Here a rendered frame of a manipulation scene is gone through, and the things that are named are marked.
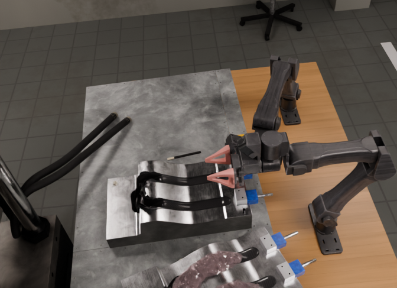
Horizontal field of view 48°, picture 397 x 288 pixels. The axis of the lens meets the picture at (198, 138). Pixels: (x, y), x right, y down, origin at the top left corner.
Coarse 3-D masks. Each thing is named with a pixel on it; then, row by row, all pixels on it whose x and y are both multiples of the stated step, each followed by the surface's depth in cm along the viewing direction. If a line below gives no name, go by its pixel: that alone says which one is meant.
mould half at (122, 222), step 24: (144, 168) 160; (168, 168) 162; (192, 168) 165; (216, 168) 164; (120, 192) 163; (144, 192) 153; (168, 192) 155; (192, 192) 158; (216, 192) 156; (120, 216) 156; (144, 216) 146; (168, 216) 148; (192, 216) 151; (216, 216) 150; (240, 216) 149; (120, 240) 151; (144, 240) 153
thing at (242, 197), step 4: (240, 188) 153; (244, 188) 153; (236, 192) 152; (240, 192) 152; (244, 192) 152; (248, 192) 153; (252, 192) 153; (256, 192) 153; (236, 196) 151; (240, 196) 151; (244, 196) 151; (248, 196) 152; (252, 196) 152; (256, 196) 152; (260, 196) 153; (264, 196) 153; (236, 200) 151; (240, 200) 150; (244, 200) 150; (248, 200) 151; (252, 200) 152; (256, 200) 152; (236, 204) 152; (240, 204) 152; (244, 204) 152
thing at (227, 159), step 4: (224, 148) 125; (228, 148) 124; (216, 152) 126; (220, 152) 125; (224, 152) 125; (228, 152) 125; (212, 156) 125; (216, 156) 126; (228, 156) 126; (208, 160) 126; (212, 160) 127; (216, 160) 127; (220, 160) 128; (224, 160) 128; (228, 160) 128; (236, 172) 124; (236, 176) 125
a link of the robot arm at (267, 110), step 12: (276, 60) 151; (288, 60) 150; (276, 72) 149; (288, 72) 150; (276, 84) 147; (264, 96) 146; (276, 96) 145; (264, 108) 143; (276, 108) 143; (264, 120) 142
